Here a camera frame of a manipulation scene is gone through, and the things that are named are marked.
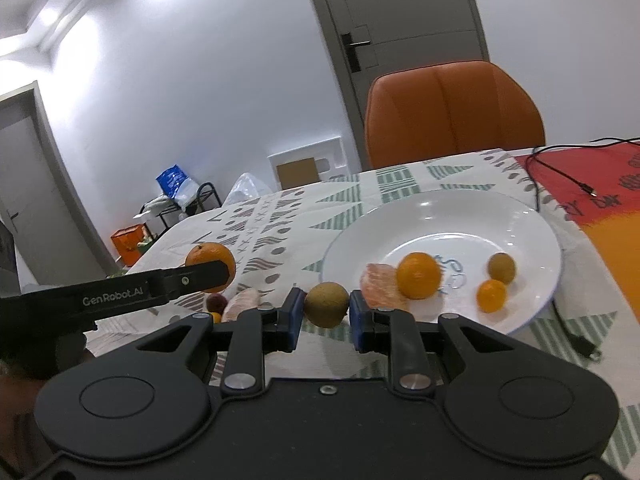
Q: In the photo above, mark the white foam packaging frame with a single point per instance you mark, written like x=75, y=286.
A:
x=321, y=161

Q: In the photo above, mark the small orange kumquat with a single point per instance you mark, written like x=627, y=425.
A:
x=491, y=296

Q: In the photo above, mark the brown green round fruit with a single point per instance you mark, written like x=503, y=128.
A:
x=326, y=304

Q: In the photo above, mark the dark red small apple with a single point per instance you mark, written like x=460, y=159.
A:
x=216, y=303

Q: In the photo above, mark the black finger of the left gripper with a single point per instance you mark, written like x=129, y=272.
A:
x=186, y=280

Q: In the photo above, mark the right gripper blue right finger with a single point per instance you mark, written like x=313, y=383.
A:
x=394, y=334

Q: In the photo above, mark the peeled pomelo segment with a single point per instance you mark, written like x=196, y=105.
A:
x=248, y=299
x=379, y=287

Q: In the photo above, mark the large orange mandarin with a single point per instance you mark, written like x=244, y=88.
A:
x=418, y=276

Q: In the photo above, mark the person's left hand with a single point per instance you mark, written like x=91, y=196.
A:
x=23, y=447

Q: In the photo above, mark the green yellow round fruit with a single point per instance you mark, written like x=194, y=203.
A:
x=501, y=267

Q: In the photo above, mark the grey left door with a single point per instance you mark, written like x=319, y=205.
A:
x=39, y=204

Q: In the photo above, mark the patterned white tablecloth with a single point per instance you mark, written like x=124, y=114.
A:
x=279, y=242

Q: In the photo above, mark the orange leather chair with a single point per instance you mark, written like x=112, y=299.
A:
x=448, y=109

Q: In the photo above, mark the red orange cat mat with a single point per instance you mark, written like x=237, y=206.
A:
x=597, y=187

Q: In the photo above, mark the grey door with handle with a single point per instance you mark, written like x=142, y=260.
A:
x=370, y=38

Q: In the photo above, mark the clear plastic bag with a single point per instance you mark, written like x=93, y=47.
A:
x=247, y=187

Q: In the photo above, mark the orange storage box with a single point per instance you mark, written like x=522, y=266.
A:
x=131, y=243

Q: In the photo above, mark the white enamel bowl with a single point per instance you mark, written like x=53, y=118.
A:
x=461, y=230

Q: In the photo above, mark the blue white plastic bag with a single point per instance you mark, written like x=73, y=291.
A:
x=178, y=186

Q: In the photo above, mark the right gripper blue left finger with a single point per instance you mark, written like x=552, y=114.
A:
x=257, y=333

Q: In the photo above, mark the black metal rack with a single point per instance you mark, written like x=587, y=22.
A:
x=161, y=213

